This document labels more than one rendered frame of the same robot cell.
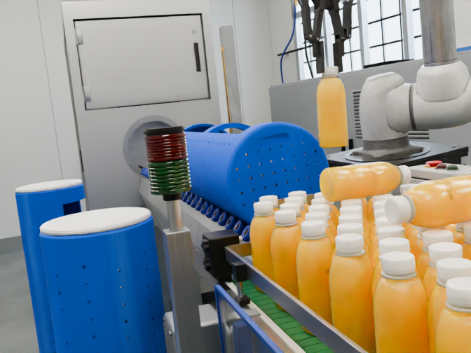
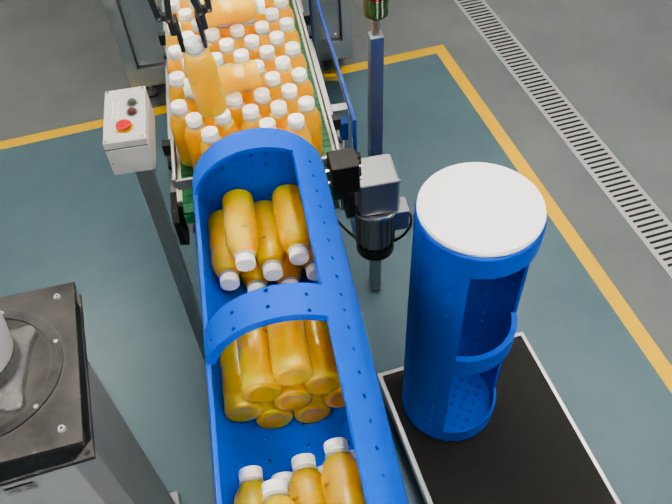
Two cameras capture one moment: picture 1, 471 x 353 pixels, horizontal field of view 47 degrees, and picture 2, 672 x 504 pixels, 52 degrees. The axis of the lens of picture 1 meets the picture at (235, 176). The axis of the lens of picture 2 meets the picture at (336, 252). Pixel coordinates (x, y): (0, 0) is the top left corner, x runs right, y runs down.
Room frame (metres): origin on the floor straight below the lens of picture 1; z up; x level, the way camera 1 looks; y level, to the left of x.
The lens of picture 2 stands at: (2.42, 0.21, 2.14)
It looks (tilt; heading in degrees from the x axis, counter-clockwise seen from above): 50 degrees down; 189
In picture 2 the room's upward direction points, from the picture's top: 4 degrees counter-clockwise
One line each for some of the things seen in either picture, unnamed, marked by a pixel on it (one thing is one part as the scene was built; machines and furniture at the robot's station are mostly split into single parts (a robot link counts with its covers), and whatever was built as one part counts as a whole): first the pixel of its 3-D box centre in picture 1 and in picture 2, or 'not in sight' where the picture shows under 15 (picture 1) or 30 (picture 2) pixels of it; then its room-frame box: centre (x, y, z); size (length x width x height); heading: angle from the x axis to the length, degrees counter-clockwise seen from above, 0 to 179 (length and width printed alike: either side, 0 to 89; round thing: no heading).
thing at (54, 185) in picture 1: (49, 185); not in sight; (2.33, 0.81, 1.03); 0.28 x 0.28 x 0.01
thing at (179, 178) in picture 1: (169, 176); (375, 4); (0.82, 0.10, 1.18); 0.06 x 0.06 x 0.05
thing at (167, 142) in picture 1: (166, 146); not in sight; (0.82, 0.10, 1.23); 0.06 x 0.06 x 0.04
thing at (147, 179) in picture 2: not in sight; (178, 269); (1.18, -0.47, 0.50); 0.04 x 0.04 x 1.00; 17
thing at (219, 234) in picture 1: (224, 255); (341, 173); (1.20, 0.04, 0.95); 0.10 x 0.07 x 0.10; 107
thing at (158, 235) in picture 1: (162, 274); not in sight; (3.22, 0.51, 0.31); 0.06 x 0.06 x 0.63; 17
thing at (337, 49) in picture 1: (337, 57); (178, 33); (1.25, -0.26, 1.37); 0.03 x 0.01 x 0.07; 16
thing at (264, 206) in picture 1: (263, 206); (306, 103); (1.08, -0.05, 1.07); 0.04 x 0.04 x 0.02
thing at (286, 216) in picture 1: (285, 216); (299, 74); (0.97, -0.08, 1.07); 0.04 x 0.04 x 0.02
